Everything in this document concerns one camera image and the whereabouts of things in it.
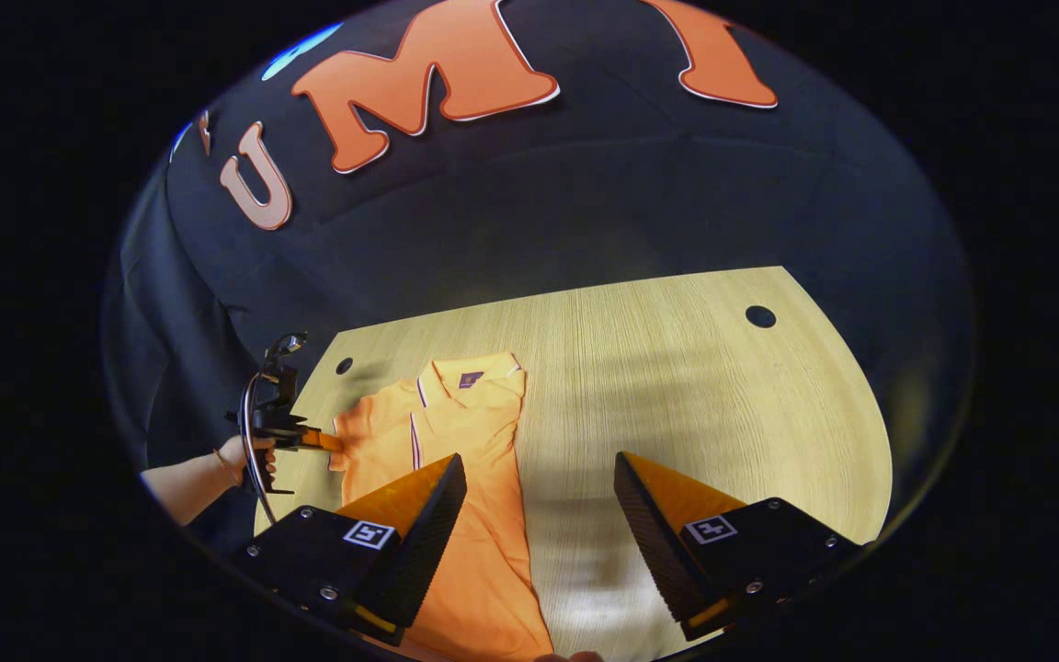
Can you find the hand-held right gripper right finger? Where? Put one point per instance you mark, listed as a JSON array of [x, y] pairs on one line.
[[658, 542]]

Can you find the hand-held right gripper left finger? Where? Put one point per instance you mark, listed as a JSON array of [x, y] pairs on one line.
[[428, 542]]

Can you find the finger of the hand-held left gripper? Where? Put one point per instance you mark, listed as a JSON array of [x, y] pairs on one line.
[[323, 440]]

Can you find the orange T-shirt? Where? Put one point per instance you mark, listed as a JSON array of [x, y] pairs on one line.
[[483, 432]]

